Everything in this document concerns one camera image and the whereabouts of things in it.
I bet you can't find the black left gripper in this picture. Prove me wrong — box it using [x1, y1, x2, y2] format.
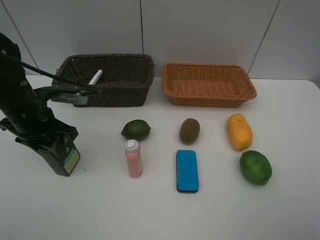
[0, 99, 78, 175]

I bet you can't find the dark green pump bottle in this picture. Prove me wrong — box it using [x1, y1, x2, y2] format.
[43, 136, 80, 177]

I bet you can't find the white marker pen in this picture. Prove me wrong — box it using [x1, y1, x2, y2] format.
[88, 69, 103, 85]

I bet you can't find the pink bottle white cap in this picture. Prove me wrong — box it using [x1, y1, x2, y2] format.
[125, 139, 143, 178]

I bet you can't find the smooth green lime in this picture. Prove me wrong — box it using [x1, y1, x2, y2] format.
[121, 119, 151, 141]

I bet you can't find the yellow mango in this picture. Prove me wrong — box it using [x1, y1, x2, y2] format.
[226, 113, 253, 151]

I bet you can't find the bumpy green citrus fruit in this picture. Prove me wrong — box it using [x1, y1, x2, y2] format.
[239, 150, 272, 186]

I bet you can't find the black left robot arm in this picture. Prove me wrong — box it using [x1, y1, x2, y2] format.
[0, 34, 80, 177]

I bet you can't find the dark brown wicker basket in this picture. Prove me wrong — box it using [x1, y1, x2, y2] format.
[51, 53, 155, 108]

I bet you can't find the blue whiteboard eraser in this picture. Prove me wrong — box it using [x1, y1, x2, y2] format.
[176, 149, 199, 193]

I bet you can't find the brown kiwi fruit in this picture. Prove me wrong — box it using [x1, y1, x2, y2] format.
[179, 118, 200, 145]

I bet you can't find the orange wicker basket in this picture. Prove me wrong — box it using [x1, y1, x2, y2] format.
[162, 63, 257, 108]

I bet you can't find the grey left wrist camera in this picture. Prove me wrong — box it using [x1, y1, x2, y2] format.
[34, 86, 88, 106]

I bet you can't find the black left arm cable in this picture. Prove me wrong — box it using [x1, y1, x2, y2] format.
[0, 52, 103, 96]

